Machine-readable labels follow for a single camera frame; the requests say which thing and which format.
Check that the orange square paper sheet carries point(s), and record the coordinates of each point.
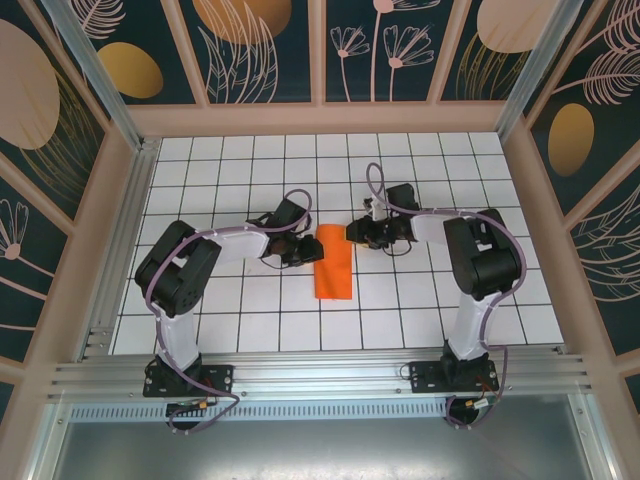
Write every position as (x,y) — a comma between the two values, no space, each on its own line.
(334,270)

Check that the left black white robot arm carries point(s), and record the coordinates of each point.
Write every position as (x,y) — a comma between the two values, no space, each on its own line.
(175,330)

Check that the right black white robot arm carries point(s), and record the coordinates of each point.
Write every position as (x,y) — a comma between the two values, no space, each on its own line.
(462,325)

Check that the grey metal sheet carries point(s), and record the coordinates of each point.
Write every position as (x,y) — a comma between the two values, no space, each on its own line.
(320,450)

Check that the small black electronics board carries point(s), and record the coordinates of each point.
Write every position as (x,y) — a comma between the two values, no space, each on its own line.
(480,403)
(187,406)

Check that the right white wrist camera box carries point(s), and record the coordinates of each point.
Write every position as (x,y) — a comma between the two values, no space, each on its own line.
(374,209)

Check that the long aluminium mounting rail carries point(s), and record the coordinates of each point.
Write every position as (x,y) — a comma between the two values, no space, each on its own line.
(320,375)

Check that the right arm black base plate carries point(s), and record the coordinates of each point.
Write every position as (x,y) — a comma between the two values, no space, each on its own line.
(425,377)

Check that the aluminium side rail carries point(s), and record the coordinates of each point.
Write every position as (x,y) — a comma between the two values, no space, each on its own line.
(134,200)

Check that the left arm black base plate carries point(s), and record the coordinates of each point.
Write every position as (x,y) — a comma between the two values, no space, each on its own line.
(220,377)

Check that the aluminium corner post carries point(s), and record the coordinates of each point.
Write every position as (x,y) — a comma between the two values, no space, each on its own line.
(537,65)
(98,70)

